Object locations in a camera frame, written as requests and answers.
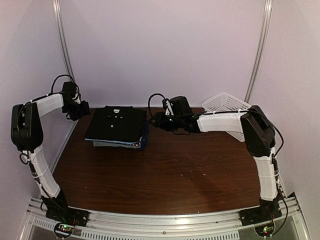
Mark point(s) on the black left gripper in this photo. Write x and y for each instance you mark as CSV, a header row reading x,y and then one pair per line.
x,y
86,111

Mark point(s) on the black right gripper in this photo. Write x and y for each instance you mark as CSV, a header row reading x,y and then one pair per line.
x,y
160,121

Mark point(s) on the grey shirt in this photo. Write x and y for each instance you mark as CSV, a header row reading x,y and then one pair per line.
x,y
115,145

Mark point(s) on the black long sleeve shirt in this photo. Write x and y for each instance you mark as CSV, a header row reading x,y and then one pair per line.
x,y
117,123

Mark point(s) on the light blue shirt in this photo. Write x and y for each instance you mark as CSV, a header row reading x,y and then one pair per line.
x,y
112,141

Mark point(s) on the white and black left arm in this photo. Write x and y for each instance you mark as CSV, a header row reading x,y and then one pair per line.
x,y
27,135

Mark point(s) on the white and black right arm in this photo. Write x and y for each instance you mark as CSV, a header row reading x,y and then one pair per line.
x,y
258,132

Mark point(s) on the white plastic mesh basket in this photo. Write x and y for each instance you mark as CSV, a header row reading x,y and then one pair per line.
x,y
230,107

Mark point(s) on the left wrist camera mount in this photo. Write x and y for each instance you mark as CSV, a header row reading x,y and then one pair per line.
x,y
77,96

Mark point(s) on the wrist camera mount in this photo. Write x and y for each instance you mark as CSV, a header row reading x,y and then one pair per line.
x,y
77,96
167,107

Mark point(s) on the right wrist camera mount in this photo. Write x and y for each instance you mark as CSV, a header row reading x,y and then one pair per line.
x,y
167,107

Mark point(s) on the aluminium front rail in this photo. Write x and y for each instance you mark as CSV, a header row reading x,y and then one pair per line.
x,y
223,225

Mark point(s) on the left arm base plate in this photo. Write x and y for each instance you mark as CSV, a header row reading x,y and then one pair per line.
x,y
66,221

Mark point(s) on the left aluminium corner post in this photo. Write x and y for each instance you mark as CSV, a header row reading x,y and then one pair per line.
x,y
62,37

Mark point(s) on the aluminium corner post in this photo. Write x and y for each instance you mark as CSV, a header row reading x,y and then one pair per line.
x,y
62,37
264,31

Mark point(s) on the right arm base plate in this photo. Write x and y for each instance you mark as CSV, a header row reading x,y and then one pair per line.
x,y
263,220

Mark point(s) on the right aluminium corner post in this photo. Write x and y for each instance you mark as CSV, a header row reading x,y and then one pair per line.
x,y
264,31

